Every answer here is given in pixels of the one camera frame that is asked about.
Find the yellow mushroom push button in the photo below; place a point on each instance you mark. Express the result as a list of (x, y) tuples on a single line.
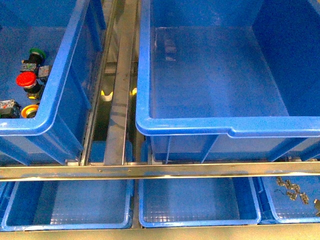
[(11, 109)]

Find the red mushroom push button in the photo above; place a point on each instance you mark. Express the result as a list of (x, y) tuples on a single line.
[(29, 82)]

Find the blue source bin with buttons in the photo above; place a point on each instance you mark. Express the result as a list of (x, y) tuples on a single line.
[(72, 34)]

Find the large empty blue bin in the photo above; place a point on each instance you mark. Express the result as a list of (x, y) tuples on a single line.
[(222, 80)]

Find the lower middle blue bin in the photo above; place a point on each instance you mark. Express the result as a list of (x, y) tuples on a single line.
[(198, 202)]

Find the loose contact block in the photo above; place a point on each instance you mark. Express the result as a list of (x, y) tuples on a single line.
[(44, 71)]

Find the green mushroom push button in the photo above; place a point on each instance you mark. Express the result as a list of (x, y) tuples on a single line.
[(35, 59)]

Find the lower blue bin with clips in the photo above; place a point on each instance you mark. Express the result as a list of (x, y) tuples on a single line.
[(263, 187)]

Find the pile of metal clips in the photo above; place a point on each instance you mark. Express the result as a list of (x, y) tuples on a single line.
[(297, 196)]

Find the lower left blue bin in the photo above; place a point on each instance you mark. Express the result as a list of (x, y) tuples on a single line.
[(69, 205)]

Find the metal rack divider rail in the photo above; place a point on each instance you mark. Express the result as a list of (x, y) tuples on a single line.
[(114, 153)]

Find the metal rack front rail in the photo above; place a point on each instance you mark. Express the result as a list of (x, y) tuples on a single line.
[(142, 170)]

